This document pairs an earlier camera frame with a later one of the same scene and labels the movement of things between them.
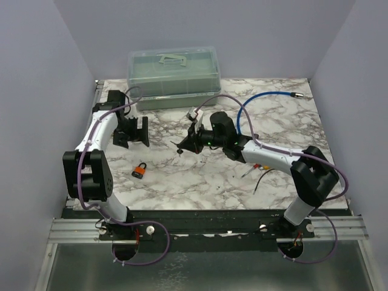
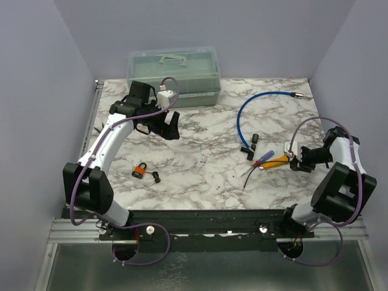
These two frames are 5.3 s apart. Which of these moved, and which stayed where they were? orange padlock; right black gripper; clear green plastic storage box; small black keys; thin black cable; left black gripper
Moved: right black gripper; thin black cable; left black gripper; small black keys
Stayed: orange padlock; clear green plastic storage box
